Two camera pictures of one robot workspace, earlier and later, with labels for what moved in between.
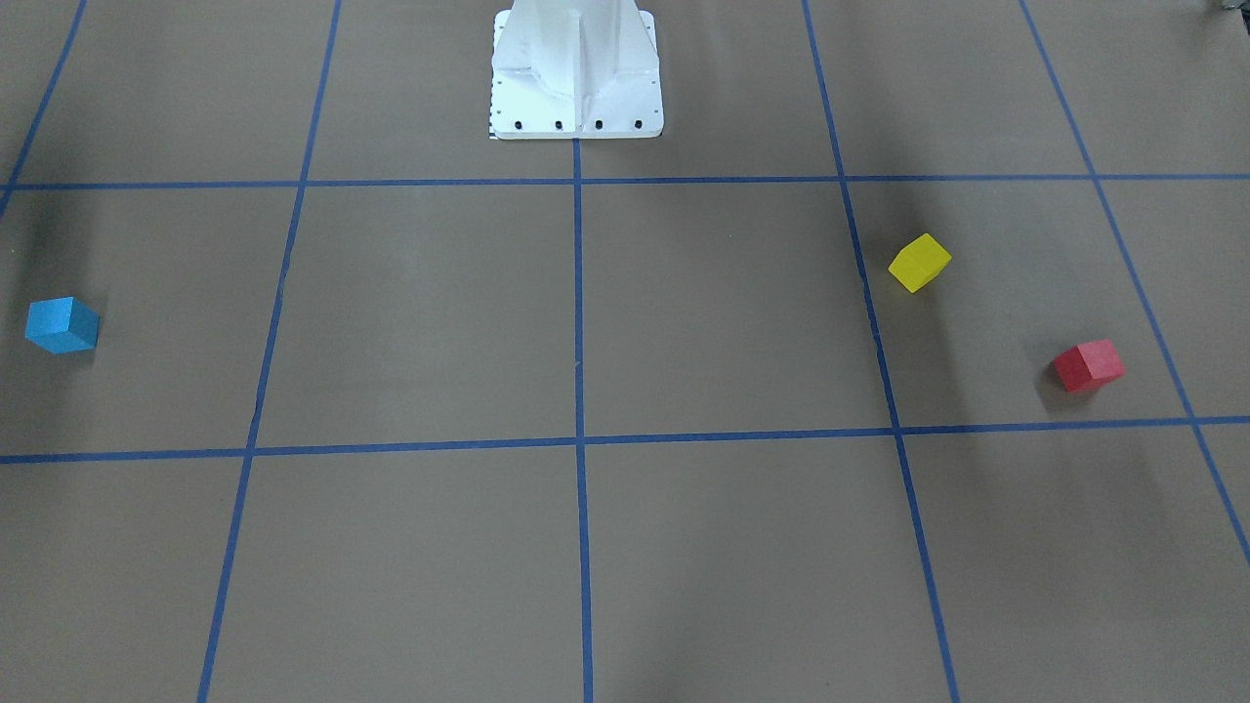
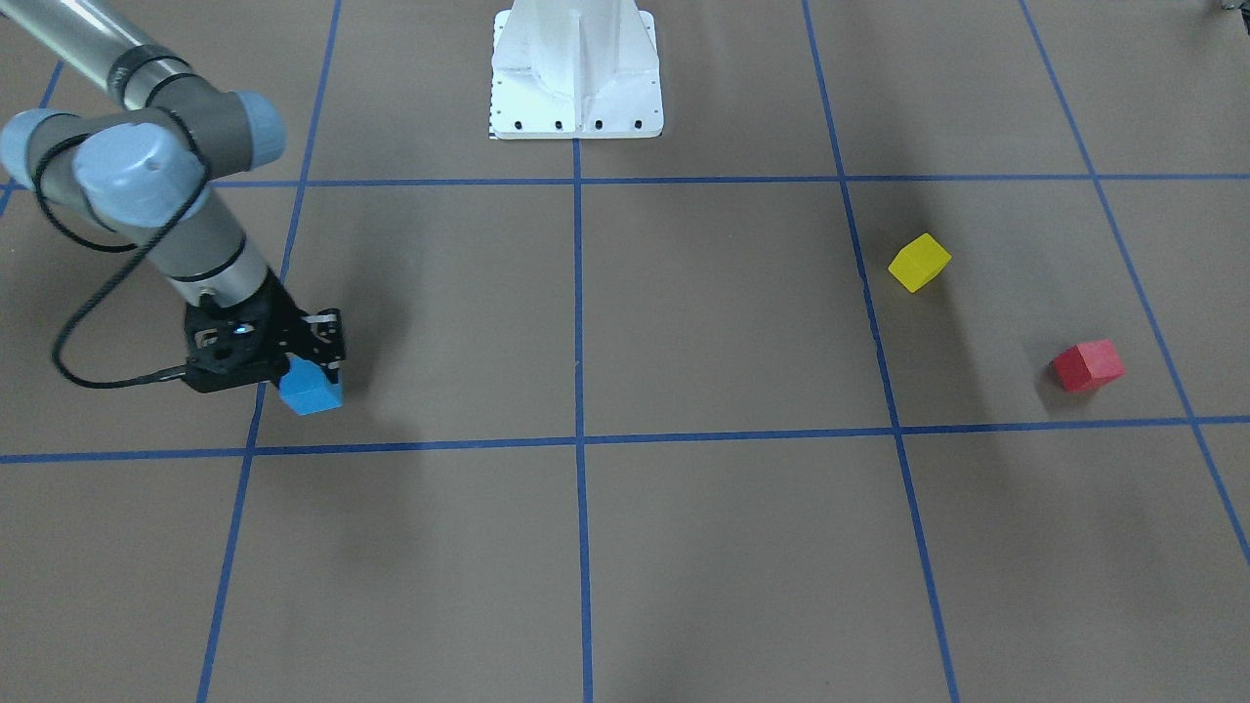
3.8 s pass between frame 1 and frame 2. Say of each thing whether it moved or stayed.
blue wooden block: moved
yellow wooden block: stayed
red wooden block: stayed
